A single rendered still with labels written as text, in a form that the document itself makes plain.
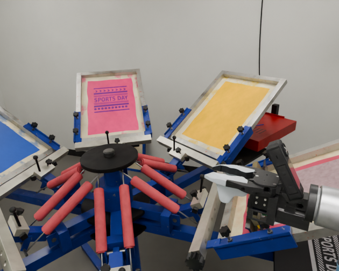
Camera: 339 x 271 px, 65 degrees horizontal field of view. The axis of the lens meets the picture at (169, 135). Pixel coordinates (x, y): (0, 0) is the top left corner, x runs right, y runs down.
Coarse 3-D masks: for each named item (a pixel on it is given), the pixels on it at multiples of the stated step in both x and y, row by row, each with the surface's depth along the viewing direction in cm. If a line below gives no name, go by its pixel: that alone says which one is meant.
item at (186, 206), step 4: (184, 204) 143; (188, 204) 141; (204, 204) 132; (180, 208) 142; (184, 208) 139; (188, 208) 137; (184, 212) 138; (188, 212) 138; (200, 212) 135; (180, 216) 140; (184, 216) 139; (188, 216) 138
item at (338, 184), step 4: (324, 184) 111; (328, 184) 109; (332, 184) 108; (336, 184) 107; (308, 192) 112; (244, 212) 123; (244, 216) 121; (244, 220) 118; (244, 224) 116; (276, 224) 105; (280, 224) 104; (244, 228) 113; (244, 232) 111; (248, 232) 110
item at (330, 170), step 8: (320, 160) 128; (328, 160) 124; (336, 160) 121; (296, 168) 132; (304, 168) 129; (312, 168) 125; (320, 168) 122; (328, 168) 119; (336, 168) 116; (304, 176) 123; (312, 176) 120; (320, 176) 117; (328, 176) 114; (336, 176) 111; (304, 184) 118; (320, 184) 112
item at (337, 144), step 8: (328, 144) 130; (336, 144) 127; (304, 152) 135; (312, 152) 132; (320, 152) 131; (328, 152) 130; (296, 160) 137; (272, 168) 143; (232, 200) 131; (232, 208) 127; (224, 216) 123; (232, 216) 123; (224, 224) 117; (232, 224) 120; (312, 224) 91; (296, 232) 91; (304, 232) 90; (312, 232) 89; (320, 232) 88; (328, 232) 87; (336, 232) 86; (296, 240) 92; (304, 240) 91
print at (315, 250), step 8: (312, 240) 132; (320, 240) 131; (328, 240) 131; (336, 240) 131; (312, 248) 127; (320, 248) 127; (328, 248) 127; (336, 248) 127; (312, 256) 123; (320, 256) 123; (328, 256) 123; (336, 256) 122; (312, 264) 119; (320, 264) 119; (328, 264) 119; (336, 264) 119
